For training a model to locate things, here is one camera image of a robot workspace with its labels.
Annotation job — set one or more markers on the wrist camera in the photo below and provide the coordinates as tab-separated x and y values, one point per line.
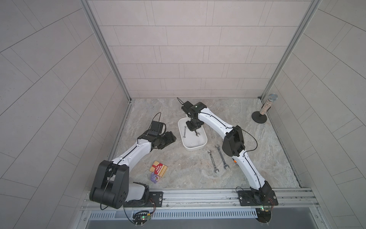
191	109
156	128

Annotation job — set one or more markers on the circuit board with cables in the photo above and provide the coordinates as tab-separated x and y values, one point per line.
263	216
141	217

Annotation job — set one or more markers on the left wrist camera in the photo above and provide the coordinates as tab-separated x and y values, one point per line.
156	128

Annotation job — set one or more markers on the small purple round item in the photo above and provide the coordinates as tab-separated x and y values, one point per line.
154	178

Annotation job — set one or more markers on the large silver combination wrench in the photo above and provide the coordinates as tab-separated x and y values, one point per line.
225	165

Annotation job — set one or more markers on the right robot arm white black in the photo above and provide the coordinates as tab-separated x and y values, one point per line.
233	146

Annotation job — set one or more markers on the right circuit board with cables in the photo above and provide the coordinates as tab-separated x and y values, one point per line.
263	216

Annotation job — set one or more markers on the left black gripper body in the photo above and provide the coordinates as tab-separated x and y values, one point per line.
163	140

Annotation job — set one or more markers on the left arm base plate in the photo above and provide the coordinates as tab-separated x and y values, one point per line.
154	199

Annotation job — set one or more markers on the left circuit board with cables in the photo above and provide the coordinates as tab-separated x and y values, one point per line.
141	217

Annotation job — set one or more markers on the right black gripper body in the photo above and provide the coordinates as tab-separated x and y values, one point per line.
194	123

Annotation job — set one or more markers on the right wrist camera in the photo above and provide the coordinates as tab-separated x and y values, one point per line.
191	109

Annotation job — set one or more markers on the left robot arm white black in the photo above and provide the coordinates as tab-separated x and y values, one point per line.
111	186

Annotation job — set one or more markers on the long silver open-end wrench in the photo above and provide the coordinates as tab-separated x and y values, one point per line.
216	170

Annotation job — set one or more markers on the red striped card box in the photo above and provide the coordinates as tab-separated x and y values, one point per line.
158	168

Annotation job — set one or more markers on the glitter tube on black stand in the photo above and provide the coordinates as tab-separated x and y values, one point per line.
260	116

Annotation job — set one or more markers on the aluminium rail frame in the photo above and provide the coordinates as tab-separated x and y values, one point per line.
214	203

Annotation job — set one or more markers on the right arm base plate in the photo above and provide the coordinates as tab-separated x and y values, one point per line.
247	198

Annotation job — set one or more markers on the white plastic storage box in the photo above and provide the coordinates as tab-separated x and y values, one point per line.
192	142

